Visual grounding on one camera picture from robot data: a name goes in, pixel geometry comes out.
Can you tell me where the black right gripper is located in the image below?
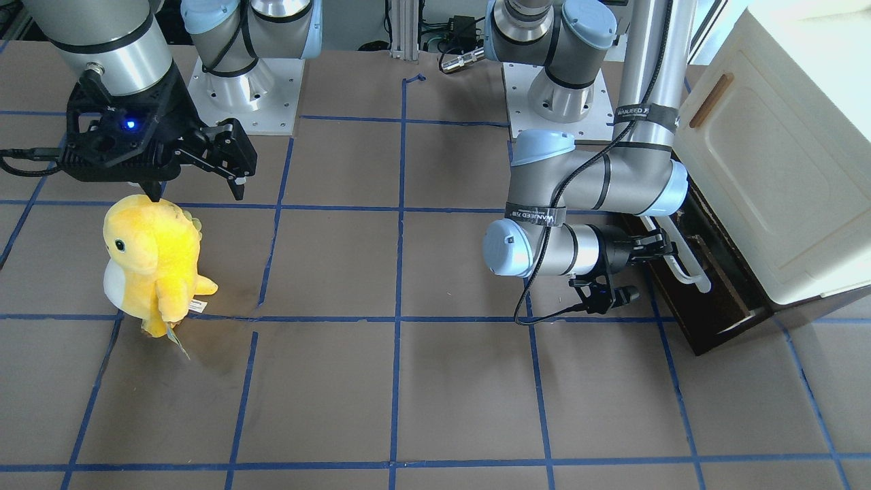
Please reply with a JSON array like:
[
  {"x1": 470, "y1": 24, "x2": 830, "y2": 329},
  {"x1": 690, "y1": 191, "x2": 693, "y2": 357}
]
[{"x1": 67, "y1": 64, "x2": 258, "y2": 201}]

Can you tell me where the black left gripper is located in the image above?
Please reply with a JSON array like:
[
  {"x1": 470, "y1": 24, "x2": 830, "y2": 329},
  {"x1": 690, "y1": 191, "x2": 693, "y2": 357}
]
[{"x1": 595, "y1": 227, "x2": 677, "y2": 276}]

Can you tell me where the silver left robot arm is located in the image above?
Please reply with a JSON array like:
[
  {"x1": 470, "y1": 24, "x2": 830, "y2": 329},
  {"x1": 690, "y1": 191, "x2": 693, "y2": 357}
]
[{"x1": 482, "y1": 1, "x2": 696, "y2": 277}]

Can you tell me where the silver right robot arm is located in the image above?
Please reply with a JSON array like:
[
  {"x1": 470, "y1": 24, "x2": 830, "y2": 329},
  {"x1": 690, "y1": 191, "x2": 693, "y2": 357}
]
[{"x1": 2, "y1": 1, "x2": 323, "y2": 202}]

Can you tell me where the yellow plush dinosaur toy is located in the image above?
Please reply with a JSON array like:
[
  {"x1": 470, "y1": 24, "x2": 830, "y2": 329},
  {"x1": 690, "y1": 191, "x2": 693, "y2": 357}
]
[{"x1": 103, "y1": 195, "x2": 218, "y2": 346}]

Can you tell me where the cream plastic storage box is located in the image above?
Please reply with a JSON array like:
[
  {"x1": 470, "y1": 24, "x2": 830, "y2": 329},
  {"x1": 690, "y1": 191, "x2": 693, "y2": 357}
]
[{"x1": 675, "y1": 1, "x2": 870, "y2": 304}]

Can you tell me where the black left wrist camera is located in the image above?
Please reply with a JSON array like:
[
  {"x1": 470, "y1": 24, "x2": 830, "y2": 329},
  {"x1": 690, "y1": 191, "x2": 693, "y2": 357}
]
[{"x1": 567, "y1": 275, "x2": 640, "y2": 314}]

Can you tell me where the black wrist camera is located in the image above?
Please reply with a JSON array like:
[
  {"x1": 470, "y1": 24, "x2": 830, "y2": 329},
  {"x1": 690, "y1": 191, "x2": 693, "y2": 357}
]
[
  {"x1": 57, "y1": 114, "x2": 181, "y2": 183},
  {"x1": 567, "y1": 275, "x2": 640, "y2": 314}
]

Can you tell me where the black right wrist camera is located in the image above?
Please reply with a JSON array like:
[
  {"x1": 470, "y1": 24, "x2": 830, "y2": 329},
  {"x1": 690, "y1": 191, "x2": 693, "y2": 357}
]
[{"x1": 57, "y1": 114, "x2": 181, "y2": 183}]

